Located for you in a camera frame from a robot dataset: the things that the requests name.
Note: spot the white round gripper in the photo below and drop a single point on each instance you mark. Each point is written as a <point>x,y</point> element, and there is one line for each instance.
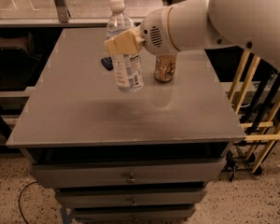
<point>154,32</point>

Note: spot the clear plastic water bottle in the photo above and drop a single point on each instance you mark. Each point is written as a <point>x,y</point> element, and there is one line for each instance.
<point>127,68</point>

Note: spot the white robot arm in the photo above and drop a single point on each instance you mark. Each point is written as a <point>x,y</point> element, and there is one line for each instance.
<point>253,25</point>

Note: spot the orange soda can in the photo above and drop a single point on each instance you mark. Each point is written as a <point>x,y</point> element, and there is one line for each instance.
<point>165,68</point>

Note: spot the grey drawer cabinet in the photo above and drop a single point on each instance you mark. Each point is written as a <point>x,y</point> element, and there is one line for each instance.
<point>76,113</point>

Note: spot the yellow wooden rack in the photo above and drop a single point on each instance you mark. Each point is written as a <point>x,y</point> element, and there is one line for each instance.
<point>260,120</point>

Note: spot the top grey drawer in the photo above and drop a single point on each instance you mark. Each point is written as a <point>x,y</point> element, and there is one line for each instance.
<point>82,175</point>

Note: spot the grey drawer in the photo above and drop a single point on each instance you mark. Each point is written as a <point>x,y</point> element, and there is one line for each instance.
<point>82,175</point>
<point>133,198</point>
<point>133,214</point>

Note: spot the middle grey drawer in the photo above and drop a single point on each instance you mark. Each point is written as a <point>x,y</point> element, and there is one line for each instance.
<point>133,198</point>

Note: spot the bottom grey drawer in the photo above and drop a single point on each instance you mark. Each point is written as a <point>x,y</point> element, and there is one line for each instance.
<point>133,214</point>

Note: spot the left metal post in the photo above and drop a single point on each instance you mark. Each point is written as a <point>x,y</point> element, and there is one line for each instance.
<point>62,11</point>

